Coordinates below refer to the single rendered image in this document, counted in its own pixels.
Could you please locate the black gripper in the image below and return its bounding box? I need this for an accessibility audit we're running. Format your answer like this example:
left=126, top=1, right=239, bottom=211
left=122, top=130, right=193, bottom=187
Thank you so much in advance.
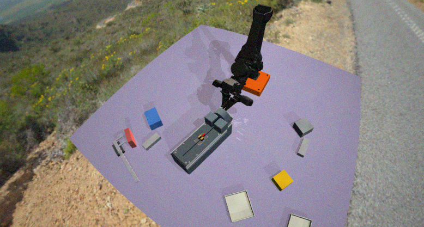
left=212, top=75, right=253, bottom=111

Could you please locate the yellow square block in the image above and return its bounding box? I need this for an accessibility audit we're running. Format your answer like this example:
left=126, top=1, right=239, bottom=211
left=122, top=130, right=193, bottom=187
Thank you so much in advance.
left=271, top=170, right=293, bottom=191

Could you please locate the blue rectangular block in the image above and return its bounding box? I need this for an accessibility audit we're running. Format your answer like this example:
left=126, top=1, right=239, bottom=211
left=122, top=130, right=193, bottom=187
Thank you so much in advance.
left=144, top=107, right=163, bottom=130

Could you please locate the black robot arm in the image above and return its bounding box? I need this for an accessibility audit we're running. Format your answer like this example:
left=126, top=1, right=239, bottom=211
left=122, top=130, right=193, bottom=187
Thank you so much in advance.
left=221, top=4, right=273, bottom=92

